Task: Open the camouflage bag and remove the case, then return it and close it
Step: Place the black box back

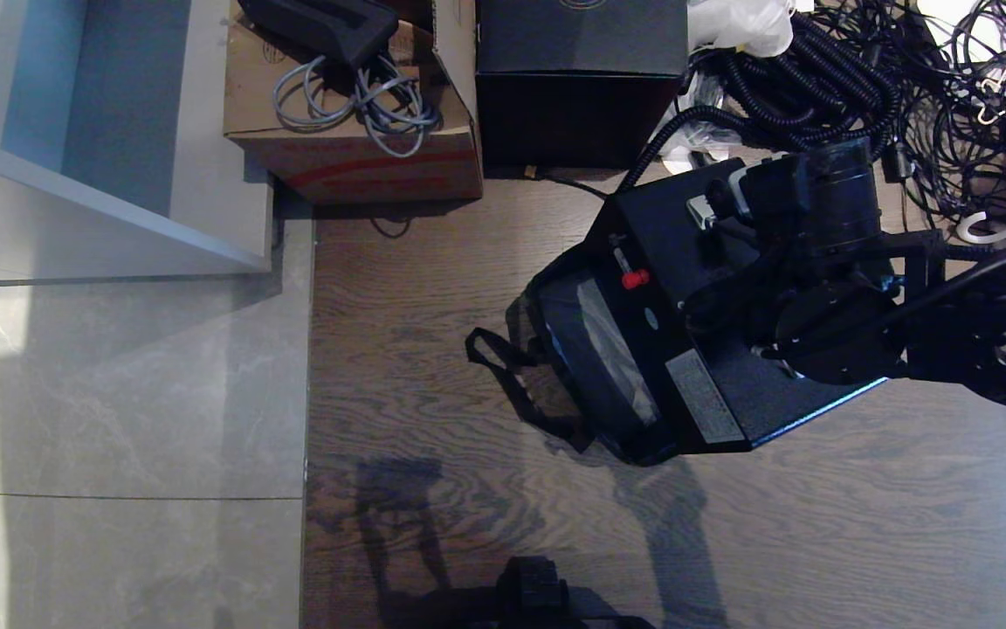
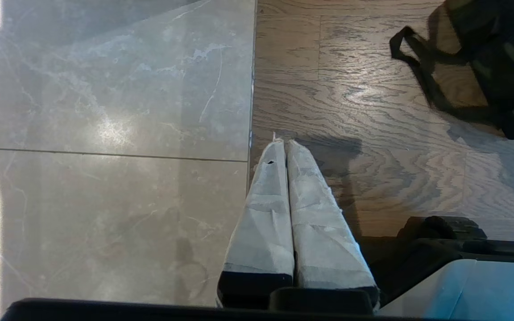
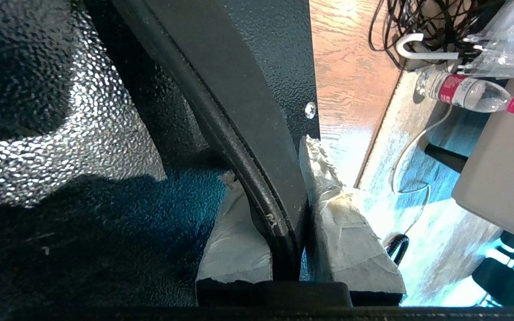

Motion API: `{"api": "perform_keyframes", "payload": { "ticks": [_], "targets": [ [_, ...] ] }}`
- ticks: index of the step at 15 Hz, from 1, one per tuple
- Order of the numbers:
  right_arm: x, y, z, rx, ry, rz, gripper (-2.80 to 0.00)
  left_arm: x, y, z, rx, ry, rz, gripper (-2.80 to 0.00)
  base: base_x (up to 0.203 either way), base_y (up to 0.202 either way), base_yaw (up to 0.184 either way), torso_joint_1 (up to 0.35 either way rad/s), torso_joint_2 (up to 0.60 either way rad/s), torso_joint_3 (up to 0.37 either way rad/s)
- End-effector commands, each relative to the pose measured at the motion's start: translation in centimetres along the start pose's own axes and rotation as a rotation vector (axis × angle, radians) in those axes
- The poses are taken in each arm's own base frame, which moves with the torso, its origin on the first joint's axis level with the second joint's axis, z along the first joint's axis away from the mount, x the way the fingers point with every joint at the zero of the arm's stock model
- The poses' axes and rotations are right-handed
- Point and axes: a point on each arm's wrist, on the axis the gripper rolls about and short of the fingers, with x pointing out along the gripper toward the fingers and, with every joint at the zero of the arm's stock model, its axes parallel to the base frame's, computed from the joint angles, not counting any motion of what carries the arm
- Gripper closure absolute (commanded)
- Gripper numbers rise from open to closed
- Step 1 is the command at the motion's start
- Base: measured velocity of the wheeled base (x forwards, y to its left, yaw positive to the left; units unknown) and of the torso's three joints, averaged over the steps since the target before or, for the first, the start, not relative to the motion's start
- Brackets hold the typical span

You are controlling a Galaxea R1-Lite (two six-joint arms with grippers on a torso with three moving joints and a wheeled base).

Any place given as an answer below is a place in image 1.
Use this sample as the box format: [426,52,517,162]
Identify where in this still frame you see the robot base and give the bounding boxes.
[433,554,657,629]

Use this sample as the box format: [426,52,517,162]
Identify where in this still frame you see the clear plastic bag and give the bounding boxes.
[658,73,735,176]

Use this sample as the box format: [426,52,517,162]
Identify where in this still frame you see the white plastic bag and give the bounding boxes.
[687,0,797,59]

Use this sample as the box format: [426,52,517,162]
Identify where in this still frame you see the brown cardboard box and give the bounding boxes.
[224,0,485,205]

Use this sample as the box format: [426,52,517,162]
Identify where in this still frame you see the black metal control box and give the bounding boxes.
[589,157,890,455]

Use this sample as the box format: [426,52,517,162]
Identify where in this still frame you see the black cardboard box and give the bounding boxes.
[475,0,690,169]

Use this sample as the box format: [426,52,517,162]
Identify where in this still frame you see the black padded device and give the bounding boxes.
[238,0,400,69]

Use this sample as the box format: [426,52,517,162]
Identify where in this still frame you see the white cabinet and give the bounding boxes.
[0,0,273,287]

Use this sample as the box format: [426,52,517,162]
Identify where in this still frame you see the black bag with strap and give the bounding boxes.
[465,259,680,467]

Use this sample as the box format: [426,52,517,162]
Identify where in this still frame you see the black cable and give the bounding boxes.
[534,168,610,201]

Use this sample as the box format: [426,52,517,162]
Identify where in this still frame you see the grey coiled cable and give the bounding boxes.
[272,54,442,159]

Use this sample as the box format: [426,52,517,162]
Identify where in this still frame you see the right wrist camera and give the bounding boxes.
[686,156,789,232]

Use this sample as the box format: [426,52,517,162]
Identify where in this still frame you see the black corrugated hose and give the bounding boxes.
[624,16,904,191]

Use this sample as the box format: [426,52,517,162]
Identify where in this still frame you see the tangled black cables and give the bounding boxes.
[804,0,1006,230]

